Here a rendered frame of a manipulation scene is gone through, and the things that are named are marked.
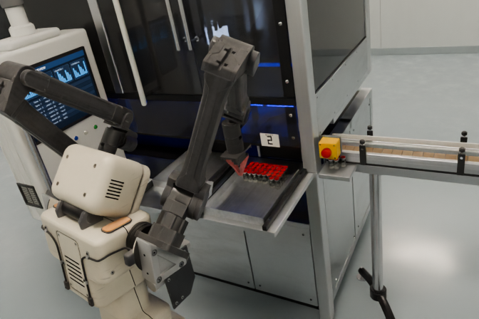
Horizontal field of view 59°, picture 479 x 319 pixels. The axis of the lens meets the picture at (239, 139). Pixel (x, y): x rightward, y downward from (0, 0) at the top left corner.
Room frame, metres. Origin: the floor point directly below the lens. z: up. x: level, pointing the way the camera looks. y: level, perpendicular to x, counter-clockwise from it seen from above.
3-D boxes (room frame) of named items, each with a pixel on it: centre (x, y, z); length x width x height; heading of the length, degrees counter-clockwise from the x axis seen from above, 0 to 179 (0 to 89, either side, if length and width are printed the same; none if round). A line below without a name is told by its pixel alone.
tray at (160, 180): (1.70, 0.21, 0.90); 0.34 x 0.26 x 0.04; 147
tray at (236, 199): (1.42, -0.02, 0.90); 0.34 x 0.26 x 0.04; 147
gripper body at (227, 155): (1.24, 0.02, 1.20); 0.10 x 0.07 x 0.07; 147
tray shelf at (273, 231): (1.55, 0.10, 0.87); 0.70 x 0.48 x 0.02; 57
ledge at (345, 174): (1.51, -0.39, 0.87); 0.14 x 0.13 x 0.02; 147
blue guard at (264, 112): (2.05, 0.58, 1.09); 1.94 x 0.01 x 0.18; 57
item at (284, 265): (2.46, 0.31, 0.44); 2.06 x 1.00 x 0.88; 57
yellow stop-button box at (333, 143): (1.48, -0.35, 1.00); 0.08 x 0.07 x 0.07; 147
